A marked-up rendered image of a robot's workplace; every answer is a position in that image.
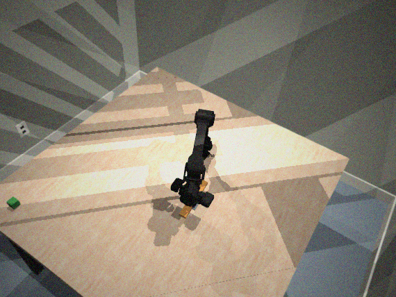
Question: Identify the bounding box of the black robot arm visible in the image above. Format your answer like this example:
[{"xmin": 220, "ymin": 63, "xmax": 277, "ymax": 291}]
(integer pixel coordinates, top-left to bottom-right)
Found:
[{"xmin": 179, "ymin": 109, "xmax": 215, "ymax": 207}]

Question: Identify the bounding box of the orange bar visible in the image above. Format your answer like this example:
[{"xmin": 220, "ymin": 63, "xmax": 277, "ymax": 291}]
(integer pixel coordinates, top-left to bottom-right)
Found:
[{"xmin": 179, "ymin": 180, "xmax": 208, "ymax": 219}]

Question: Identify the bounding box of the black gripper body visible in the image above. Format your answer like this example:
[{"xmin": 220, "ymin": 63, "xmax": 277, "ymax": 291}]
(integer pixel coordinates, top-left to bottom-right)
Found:
[{"xmin": 171, "ymin": 178, "xmax": 214, "ymax": 207}]

